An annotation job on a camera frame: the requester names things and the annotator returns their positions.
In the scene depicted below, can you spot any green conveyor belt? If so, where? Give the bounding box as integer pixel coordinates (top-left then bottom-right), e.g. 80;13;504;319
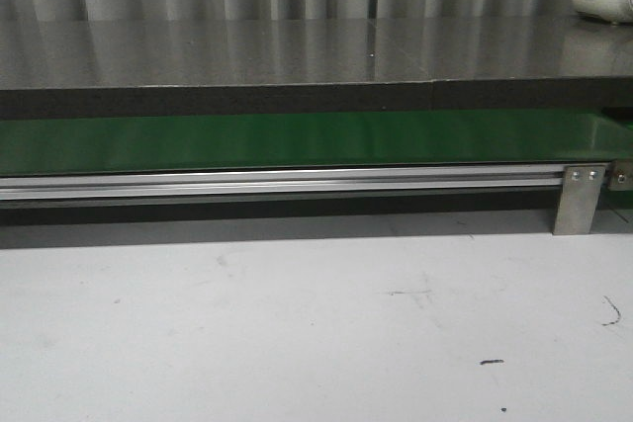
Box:
1;110;632;177

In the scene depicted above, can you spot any steel conveyor support bracket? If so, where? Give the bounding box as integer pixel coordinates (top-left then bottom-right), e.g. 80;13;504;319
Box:
553;164;606;235

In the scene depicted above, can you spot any aluminium conveyor side rail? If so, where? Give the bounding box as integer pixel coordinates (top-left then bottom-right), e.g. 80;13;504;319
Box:
1;164;565;202

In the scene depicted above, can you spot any small steel end bracket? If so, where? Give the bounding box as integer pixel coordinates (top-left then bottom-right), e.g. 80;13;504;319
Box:
608;159;633;192

